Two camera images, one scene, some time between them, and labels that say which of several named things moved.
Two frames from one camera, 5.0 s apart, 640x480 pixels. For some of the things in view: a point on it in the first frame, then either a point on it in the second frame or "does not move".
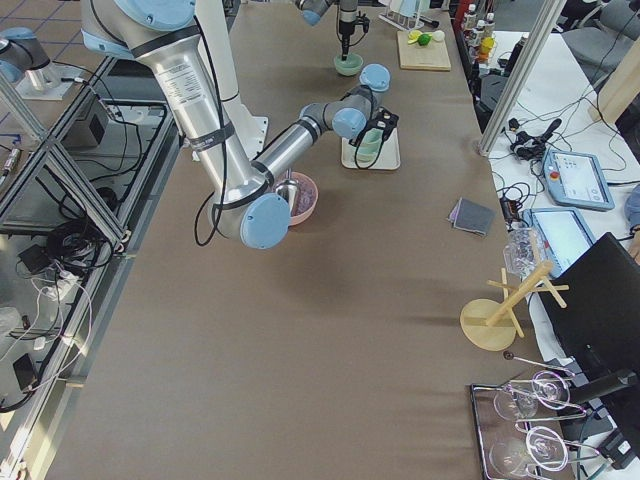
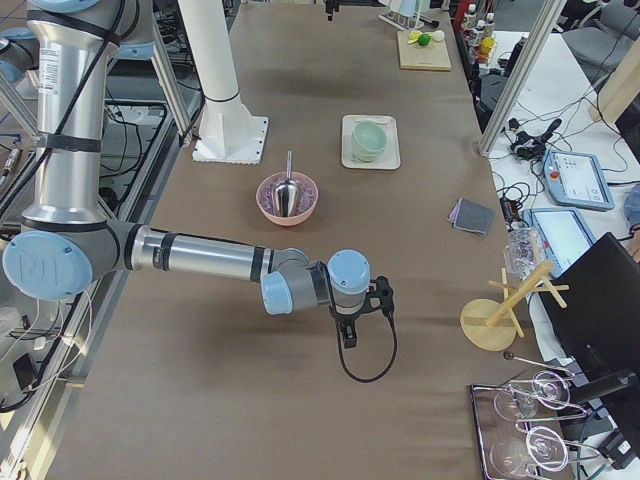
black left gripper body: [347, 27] → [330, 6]
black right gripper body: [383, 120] → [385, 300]
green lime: [424, 39] does not move
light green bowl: [369, 147] does not move
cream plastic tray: [388, 159] does not move
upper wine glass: [521, 400] does not move
